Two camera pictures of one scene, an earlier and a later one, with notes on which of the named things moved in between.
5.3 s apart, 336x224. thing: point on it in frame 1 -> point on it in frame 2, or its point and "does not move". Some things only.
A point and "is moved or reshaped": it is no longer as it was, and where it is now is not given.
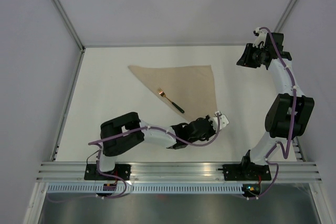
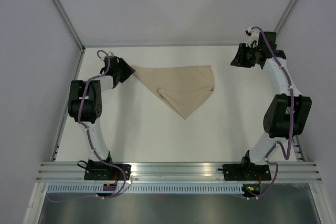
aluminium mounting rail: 281,171 does not move
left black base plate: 91,172 does not move
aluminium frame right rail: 297,149 does not move
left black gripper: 212,131 -> 128,71
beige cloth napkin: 188,89 is moved or reshaped
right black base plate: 248,171 does not move
